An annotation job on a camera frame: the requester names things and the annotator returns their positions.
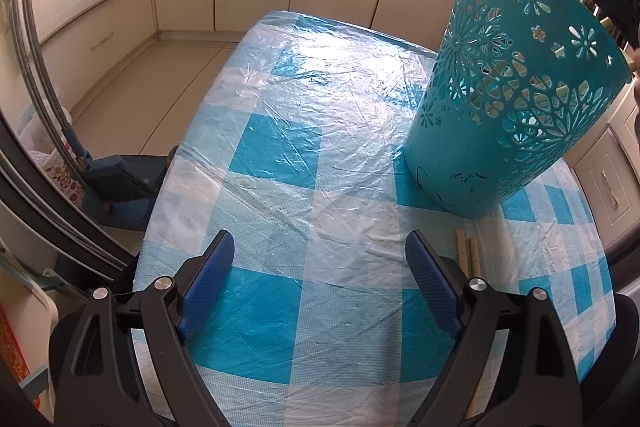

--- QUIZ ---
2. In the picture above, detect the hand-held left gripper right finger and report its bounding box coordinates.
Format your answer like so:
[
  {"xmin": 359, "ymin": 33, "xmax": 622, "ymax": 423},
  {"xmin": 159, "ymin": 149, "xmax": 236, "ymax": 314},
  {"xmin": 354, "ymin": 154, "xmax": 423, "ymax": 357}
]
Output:
[{"xmin": 405, "ymin": 229, "xmax": 583, "ymax": 427}]

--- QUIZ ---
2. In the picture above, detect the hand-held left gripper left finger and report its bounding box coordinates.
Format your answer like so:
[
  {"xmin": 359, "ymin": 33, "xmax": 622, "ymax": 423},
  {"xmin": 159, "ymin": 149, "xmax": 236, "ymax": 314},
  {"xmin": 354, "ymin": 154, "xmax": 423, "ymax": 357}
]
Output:
[{"xmin": 47, "ymin": 230, "xmax": 236, "ymax": 427}]

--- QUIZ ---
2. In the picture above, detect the row of wooden chopsticks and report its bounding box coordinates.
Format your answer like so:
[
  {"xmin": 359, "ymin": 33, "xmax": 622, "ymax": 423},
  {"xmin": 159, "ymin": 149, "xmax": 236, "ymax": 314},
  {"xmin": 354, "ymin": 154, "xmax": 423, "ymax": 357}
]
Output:
[{"xmin": 454, "ymin": 229, "xmax": 486, "ymax": 279}]

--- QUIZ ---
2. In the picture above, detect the teal perforated plastic basket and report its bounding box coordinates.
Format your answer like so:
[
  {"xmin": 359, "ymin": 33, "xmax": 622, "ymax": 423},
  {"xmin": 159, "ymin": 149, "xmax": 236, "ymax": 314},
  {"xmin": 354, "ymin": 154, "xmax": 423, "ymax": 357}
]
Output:
[{"xmin": 402, "ymin": 0, "xmax": 633, "ymax": 219}]

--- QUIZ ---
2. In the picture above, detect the blue broom with dustpan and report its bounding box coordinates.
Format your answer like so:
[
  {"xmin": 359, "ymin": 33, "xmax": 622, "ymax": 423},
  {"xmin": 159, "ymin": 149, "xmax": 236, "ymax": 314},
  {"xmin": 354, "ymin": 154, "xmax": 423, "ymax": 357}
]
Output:
[{"xmin": 60, "ymin": 127, "xmax": 173, "ymax": 233}]

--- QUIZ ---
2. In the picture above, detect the blue white checked tablecloth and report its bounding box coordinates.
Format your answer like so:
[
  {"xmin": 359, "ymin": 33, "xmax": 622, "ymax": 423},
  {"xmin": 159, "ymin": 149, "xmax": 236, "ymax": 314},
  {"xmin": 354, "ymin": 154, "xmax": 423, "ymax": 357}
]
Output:
[{"xmin": 130, "ymin": 9, "xmax": 618, "ymax": 427}]

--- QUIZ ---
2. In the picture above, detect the white cutting board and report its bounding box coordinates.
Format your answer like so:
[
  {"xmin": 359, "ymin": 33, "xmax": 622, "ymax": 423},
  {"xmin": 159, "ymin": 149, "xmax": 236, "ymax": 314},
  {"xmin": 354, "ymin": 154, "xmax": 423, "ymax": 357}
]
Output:
[{"xmin": 0, "ymin": 252, "xmax": 58, "ymax": 408}]

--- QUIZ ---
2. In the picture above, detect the red patterned board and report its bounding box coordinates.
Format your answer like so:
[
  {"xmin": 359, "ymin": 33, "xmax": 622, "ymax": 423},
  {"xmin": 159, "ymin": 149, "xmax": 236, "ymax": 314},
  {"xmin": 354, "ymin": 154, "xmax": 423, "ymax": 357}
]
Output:
[{"xmin": 0, "ymin": 307, "xmax": 38, "ymax": 403}]

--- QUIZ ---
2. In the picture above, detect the white plastic bag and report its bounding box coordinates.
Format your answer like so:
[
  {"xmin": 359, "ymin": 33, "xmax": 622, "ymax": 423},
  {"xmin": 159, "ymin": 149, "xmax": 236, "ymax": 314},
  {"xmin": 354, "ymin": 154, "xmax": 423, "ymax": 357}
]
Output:
[{"xmin": 17, "ymin": 102, "xmax": 86, "ymax": 218}]

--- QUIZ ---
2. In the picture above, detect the cream kitchen cabinet with drawers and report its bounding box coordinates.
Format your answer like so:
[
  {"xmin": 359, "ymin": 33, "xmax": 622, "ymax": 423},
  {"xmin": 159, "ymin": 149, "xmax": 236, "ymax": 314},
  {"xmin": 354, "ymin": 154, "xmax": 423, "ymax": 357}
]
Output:
[{"xmin": 570, "ymin": 97, "xmax": 640, "ymax": 240}]

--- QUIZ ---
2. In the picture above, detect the curved chrome tube frame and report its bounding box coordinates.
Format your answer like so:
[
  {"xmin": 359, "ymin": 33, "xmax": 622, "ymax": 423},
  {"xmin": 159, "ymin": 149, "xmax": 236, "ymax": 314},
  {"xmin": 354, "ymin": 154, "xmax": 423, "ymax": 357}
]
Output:
[{"xmin": 7, "ymin": 0, "xmax": 88, "ymax": 172}]

